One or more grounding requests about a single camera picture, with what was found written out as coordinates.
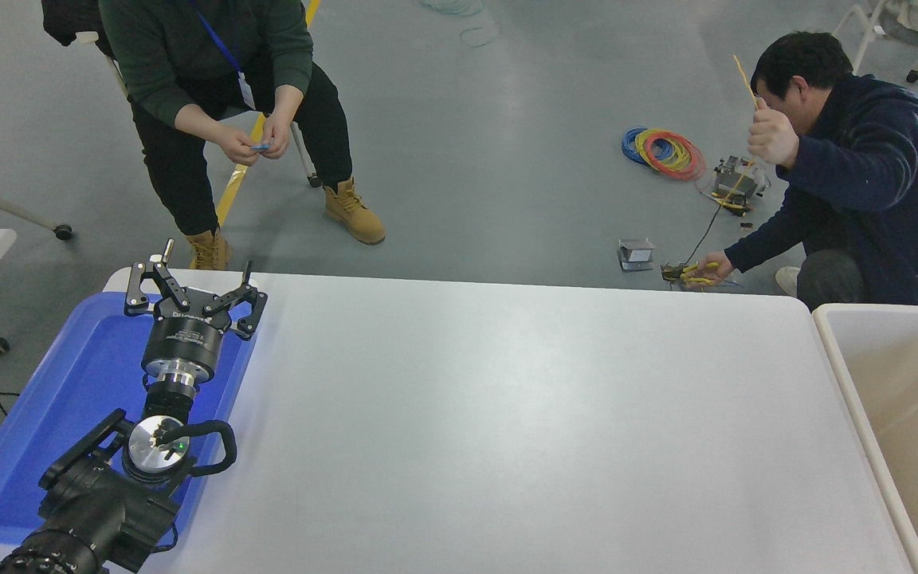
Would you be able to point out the person's right hand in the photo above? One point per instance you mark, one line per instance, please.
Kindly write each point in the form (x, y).
(774, 137)
(236, 145)

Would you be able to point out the white framed chair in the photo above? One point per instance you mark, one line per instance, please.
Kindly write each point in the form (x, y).
(865, 32)

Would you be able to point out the small metal box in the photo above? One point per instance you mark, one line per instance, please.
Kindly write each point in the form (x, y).
(636, 253)

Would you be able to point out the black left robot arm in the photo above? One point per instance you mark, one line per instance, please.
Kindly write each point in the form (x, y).
(92, 510)

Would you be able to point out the blue plastic tray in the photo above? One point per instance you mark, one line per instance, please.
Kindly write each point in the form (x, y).
(68, 383)

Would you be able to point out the person's left hand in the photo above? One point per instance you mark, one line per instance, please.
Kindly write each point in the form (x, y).
(276, 135)
(710, 269)

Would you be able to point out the crouching person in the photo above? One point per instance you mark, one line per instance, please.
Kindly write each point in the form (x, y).
(873, 159)

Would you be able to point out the seated person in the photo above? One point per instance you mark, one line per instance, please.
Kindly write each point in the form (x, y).
(188, 56)

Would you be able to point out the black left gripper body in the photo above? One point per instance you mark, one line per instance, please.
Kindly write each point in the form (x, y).
(184, 344)

